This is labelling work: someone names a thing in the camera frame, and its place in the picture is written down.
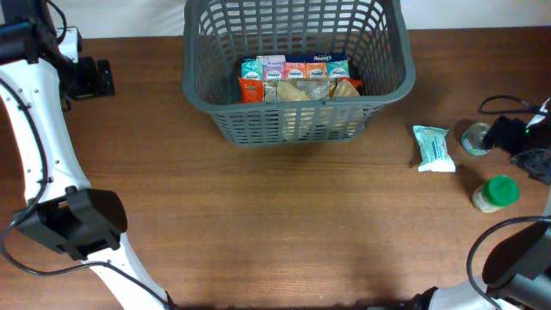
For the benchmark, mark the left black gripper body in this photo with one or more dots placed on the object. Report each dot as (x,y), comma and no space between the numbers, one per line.
(84,78)

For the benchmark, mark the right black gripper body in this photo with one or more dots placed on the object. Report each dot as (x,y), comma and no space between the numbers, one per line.
(516,137)

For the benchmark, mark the silver tin can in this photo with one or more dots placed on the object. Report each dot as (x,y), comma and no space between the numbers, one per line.
(472,139)

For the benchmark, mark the green lid jar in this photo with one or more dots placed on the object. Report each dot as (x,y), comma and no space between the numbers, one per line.
(495,194)

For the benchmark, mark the teal white wipes pack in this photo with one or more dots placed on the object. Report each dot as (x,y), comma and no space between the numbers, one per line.
(433,149)

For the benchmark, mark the orange pasta packet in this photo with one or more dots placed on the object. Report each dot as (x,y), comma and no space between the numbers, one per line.
(251,90)

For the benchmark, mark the beige snack bag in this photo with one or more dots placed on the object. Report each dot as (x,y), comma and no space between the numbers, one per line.
(305,123)

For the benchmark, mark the blue cardboard box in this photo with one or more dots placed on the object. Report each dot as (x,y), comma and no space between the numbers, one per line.
(304,66)

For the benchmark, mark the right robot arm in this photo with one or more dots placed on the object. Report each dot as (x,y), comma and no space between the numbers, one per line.
(518,268)

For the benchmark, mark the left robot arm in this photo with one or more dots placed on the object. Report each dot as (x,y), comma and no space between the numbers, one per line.
(42,73)

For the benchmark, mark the grey plastic basket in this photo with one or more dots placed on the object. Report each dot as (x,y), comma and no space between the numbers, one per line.
(217,35)

